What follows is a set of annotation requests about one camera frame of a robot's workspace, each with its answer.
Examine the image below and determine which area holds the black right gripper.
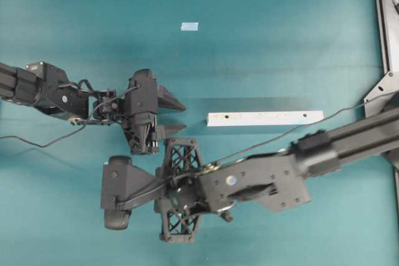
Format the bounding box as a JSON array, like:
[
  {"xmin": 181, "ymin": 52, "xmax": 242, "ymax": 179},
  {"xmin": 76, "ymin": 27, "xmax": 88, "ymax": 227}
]
[{"xmin": 154, "ymin": 138, "xmax": 218, "ymax": 243}]

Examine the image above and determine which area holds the black left camera cable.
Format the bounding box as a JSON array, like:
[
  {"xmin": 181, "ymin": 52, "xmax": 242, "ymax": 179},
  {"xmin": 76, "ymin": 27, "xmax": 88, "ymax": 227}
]
[{"xmin": 0, "ymin": 85, "xmax": 138, "ymax": 148}]

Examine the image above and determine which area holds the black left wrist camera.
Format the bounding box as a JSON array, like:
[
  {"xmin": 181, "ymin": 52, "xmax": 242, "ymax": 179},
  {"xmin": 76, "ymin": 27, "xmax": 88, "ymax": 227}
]
[{"xmin": 124, "ymin": 69, "xmax": 158, "ymax": 116}]

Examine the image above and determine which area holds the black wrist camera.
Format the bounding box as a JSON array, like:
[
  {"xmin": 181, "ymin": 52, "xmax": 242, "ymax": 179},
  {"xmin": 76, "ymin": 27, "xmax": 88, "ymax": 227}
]
[
  {"xmin": 100, "ymin": 156, "xmax": 166, "ymax": 230},
  {"xmin": 124, "ymin": 69, "xmax": 158, "ymax": 116}
]

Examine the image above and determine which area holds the black right camera cable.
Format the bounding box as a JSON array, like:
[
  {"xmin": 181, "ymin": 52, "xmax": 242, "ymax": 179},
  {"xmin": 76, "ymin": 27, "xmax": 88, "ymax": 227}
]
[{"xmin": 115, "ymin": 96, "xmax": 384, "ymax": 207}]

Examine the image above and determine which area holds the black camera cable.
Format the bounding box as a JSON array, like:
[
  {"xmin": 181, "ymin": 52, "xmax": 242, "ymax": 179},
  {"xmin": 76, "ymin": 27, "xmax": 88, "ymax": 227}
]
[
  {"xmin": 0, "ymin": 85, "xmax": 138, "ymax": 148},
  {"xmin": 115, "ymin": 96, "xmax": 384, "ymax": 207}
]

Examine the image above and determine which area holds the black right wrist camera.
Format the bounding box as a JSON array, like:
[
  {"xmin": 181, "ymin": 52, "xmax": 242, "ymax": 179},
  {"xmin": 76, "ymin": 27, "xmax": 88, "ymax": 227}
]
[{"xmin": 100, "ymin": 156, "xmax": 166, "ymax": 230}]

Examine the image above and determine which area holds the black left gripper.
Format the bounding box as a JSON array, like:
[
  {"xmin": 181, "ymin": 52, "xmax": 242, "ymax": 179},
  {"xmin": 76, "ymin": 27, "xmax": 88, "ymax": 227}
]
[{"xmin": 123, "ymin": 85, "xmax": 186, "ymax": 155}]

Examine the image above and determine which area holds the black metal frame stand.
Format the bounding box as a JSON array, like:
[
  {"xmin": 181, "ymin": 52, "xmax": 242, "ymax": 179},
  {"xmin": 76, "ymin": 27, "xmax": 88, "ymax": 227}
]
[{"xmin": 363, "ymin": 0, "xmax": 399, "ymax": 192}]

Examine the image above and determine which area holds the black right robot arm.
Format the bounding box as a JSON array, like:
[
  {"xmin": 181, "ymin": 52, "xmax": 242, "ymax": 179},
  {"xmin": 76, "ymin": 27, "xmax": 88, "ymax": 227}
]
[{"xmin": 154, "ymin": 93, "xmax": 398, "ymax": 243}]

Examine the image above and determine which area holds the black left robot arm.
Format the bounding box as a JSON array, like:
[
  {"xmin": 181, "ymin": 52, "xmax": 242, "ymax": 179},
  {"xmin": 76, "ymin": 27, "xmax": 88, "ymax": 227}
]
[{"xmin": 1, "ymin": 61, "xmax": 186, "ymax": 155}]

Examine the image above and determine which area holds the light blue tape strip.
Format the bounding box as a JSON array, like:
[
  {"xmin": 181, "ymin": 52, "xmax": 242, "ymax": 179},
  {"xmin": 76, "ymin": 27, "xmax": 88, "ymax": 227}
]
[{"xmin": 180, "ymin": 22, "xmax": 199, "ymax": 31}]

